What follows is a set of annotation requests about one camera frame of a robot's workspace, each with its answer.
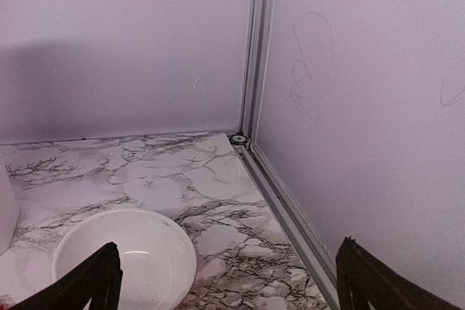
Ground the aluminium right base rail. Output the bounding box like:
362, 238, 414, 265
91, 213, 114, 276
229, 134, 340, 309

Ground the white plastic waste bin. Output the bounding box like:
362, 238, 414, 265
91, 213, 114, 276
0, 163, 20, 255

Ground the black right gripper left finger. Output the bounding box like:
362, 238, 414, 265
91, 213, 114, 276
12, 242, 123, 310

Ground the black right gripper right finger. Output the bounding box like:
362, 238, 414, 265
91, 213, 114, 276
336, 237, 458, 309

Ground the white and orange bowl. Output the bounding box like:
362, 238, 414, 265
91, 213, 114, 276
52, 208, 197, 309

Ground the right aluminium corner post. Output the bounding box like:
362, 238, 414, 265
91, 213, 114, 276
238, 0, 273, 139

